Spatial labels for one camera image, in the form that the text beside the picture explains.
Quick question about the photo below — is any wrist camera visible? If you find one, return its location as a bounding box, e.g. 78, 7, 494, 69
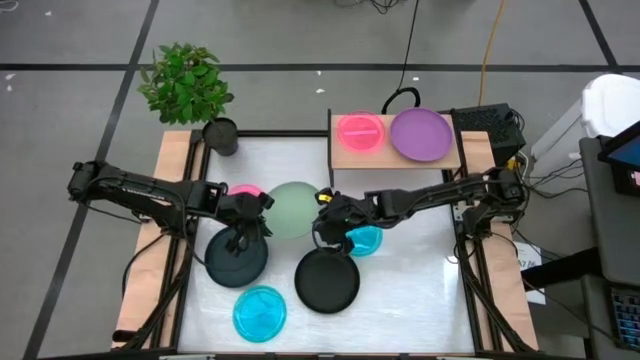
225, 222, 274, 255
312, 219, 356, 257

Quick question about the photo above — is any wooden shelf black frame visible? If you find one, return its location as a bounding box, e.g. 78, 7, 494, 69
327, 107, 464, 189

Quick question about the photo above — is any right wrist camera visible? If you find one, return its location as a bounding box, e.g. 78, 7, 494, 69
312, 219, 356, 257

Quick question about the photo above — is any dark keyboard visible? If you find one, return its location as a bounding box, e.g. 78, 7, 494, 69
608, 287, 640, 351

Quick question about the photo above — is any white paper sheet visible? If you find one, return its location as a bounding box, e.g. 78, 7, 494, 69
514, 241, 547, 306

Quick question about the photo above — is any tablet with blue screen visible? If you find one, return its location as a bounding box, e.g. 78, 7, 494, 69
597, 119, 640, 174

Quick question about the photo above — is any white plastic bin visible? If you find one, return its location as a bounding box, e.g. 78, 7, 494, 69
579, 73, 640, 140

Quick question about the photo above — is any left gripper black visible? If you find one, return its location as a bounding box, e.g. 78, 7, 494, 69
218, 192, 276, 227

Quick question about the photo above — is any green leafy plant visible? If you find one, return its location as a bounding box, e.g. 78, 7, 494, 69
137, 42, 235, 126

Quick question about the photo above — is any black plant pot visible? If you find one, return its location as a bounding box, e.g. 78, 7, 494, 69
201, 117, 240, 157

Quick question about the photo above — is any wooden side board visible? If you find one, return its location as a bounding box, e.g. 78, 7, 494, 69
457, 130, 540, 351
112, 130, 206, 350

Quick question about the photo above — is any yellow hanging cable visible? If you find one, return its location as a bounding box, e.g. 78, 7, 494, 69
477, 0, 507, 107

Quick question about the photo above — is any black computer box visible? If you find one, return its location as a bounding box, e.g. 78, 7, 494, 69
449, 102, 527, 166

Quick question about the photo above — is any dark teal plate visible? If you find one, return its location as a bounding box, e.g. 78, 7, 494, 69
204, 225, 270, 290

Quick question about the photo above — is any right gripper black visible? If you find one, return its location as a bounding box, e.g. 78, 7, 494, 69
313, 187, 381, 234

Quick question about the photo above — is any black hanging cable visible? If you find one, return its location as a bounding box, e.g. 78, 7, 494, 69
380, 0, 421, 116

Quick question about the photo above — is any black table frame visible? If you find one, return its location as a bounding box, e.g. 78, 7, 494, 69
112, 128, 541, 360

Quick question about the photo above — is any purple plate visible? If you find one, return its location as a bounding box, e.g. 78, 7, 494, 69
389, 106, 454, 163

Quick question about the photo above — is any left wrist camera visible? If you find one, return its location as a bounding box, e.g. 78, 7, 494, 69
225, 222, 274, 255

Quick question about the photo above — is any black plate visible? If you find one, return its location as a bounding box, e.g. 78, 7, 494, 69
293, 248, 361, 315

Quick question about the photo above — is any grey desk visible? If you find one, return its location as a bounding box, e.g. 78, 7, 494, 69
578, 135, 640, 360

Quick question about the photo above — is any pale green plate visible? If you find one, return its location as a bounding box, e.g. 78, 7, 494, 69
263, 180, 324, 240

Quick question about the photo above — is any translucent pink plate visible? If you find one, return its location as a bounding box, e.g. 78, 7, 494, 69
227, 183, 265, 198
336, 110, 387, 154

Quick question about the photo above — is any black floor cable bundle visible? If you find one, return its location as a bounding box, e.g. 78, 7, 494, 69
333, 0, 401, 15

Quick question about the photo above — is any translucent cyan plate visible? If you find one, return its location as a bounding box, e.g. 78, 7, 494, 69
231, 284, 288, 344
344, 224, 385, 259

